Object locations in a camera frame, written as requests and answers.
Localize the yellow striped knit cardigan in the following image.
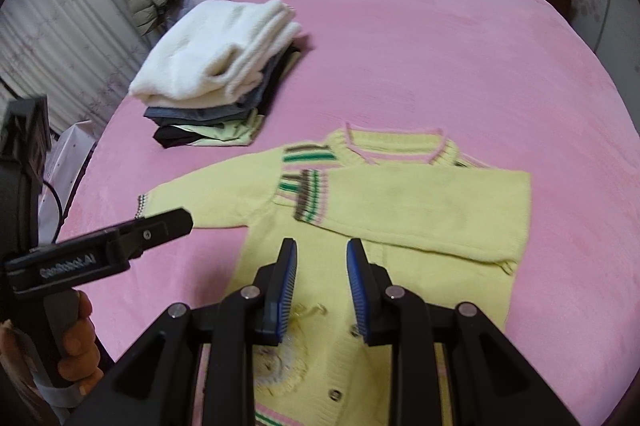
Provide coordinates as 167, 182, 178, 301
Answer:
138, 127, 532, 425

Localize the person's left hand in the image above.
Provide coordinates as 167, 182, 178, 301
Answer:
0, 289, 106, 397

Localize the black folded garment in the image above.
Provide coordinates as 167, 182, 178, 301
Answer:
153, 125, 209, 149

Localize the white gift bag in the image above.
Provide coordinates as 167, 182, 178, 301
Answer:
38, 120, 96, 245

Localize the blue grey folded garment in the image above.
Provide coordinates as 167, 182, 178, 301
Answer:
143, 45, 302, 126

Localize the light green folded garment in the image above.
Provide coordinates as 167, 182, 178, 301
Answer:
174, 108, 265, 146

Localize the white folded fleece garment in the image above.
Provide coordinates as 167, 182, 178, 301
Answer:
129, 0, 302, 108

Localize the pale pleated curtain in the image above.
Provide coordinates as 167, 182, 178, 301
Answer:
1, 0, 150, 132

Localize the black cable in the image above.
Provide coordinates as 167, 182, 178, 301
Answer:
41, 177, 66, 232

